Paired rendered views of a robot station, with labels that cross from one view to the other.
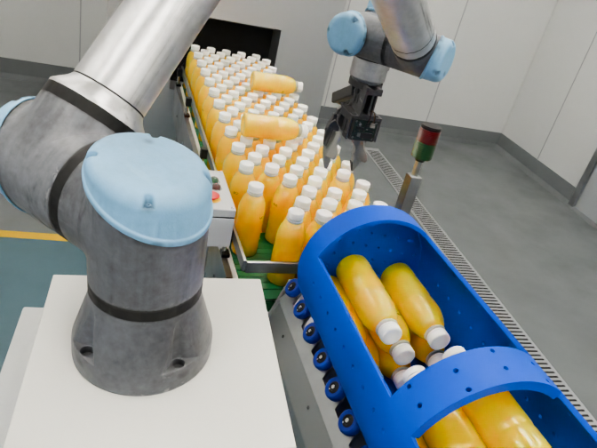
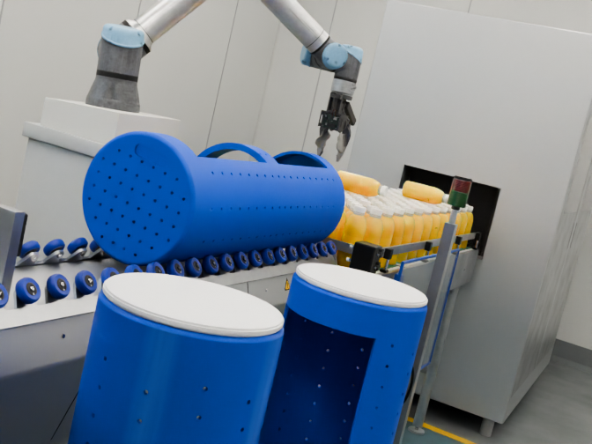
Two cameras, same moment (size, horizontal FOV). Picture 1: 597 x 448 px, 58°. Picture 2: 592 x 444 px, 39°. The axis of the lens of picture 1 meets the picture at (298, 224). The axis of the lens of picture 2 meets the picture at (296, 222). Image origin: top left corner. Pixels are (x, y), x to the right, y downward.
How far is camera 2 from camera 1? 2.17 m
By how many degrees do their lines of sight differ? 48
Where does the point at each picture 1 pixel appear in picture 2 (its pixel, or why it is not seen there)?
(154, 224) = (110, 34)
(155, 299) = (107, 65)
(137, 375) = (94, 95)
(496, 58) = not seen: outside the picture
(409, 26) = (292, 25)
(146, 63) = (152, 16)
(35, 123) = not seen: hidden behind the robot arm
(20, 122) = not seen: hidden behind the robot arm
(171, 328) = (110, 82)
